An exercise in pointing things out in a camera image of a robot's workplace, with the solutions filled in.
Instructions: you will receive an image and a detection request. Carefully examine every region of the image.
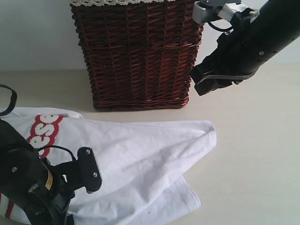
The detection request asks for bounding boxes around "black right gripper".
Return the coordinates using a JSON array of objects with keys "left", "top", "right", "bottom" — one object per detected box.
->
[{"left": 190, "top": 28, "right": 255, "bottom": 96}]

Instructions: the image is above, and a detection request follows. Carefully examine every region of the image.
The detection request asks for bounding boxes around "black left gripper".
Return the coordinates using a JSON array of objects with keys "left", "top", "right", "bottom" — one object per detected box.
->
[{"left": 21, "top": 159, "right": 78, "bottom": 225}]

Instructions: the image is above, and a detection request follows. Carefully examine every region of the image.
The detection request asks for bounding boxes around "white t-shirt red lettering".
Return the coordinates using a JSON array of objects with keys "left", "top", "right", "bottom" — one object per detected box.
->
[{"left": 4, "top": 107, "right": 217, "bottom": 225}]

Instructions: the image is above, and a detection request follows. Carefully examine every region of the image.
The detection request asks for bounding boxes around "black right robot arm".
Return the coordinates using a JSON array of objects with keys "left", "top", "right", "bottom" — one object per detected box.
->
[{"left": 191, "top": 0, "right": 300, "bottom": 96}]

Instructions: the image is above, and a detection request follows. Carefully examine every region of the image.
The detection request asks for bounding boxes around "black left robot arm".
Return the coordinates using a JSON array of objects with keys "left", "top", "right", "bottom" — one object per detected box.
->
[{"left": 0, "top": 120, "right": 75, "bottom": 225}]

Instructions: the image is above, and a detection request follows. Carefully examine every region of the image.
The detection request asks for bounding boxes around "dark red wicker basket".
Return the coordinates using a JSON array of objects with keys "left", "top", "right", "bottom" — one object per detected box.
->
[{"left": 70, "top": 0, "right": 203, "bottom": 111}]

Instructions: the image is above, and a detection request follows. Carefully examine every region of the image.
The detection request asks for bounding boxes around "beige lace basket liner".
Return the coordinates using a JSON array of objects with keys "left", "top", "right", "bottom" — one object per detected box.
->
[{"left": 69, "top": 0, "right": 165, "bottom": 7}]

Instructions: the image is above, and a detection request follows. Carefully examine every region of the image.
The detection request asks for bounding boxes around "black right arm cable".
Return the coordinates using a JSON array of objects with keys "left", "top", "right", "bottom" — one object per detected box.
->
[{"left": 206, "top": 19, "right": 235, "bottom": 32}]

